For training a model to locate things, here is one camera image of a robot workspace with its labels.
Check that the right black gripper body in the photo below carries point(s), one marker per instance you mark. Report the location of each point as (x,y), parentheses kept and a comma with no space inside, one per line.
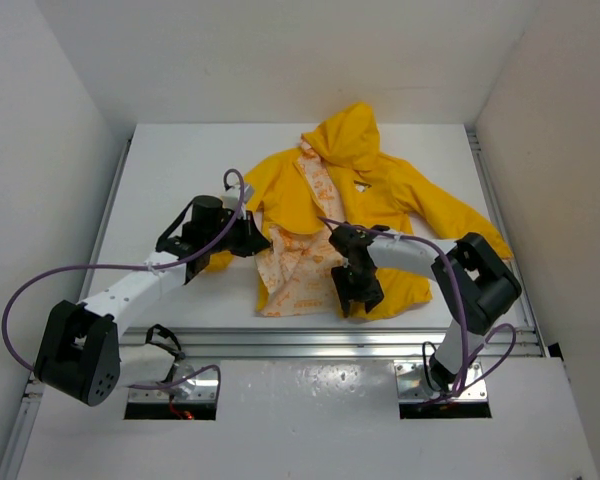
(355,274)

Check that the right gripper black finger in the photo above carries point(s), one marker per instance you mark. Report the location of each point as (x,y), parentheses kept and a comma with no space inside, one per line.
(343,284)
(370,293)

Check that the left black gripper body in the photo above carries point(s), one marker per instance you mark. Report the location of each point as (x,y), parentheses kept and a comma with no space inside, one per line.
(230,230)

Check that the yellow hooded jacket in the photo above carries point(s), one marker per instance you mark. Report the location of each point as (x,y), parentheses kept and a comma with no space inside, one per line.
(339,171)

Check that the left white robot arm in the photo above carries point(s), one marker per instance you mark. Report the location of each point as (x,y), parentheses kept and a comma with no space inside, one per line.
(81,355)

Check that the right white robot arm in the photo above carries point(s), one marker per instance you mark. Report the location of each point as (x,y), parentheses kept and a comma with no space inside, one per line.
(476,284)

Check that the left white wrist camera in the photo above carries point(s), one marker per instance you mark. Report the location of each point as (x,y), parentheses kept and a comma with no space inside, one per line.
(240,192)

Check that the aluminium front rail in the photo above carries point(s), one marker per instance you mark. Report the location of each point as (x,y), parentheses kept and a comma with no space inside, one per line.
(306,343)

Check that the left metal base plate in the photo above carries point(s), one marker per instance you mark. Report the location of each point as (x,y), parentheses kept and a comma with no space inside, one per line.
(195,384)

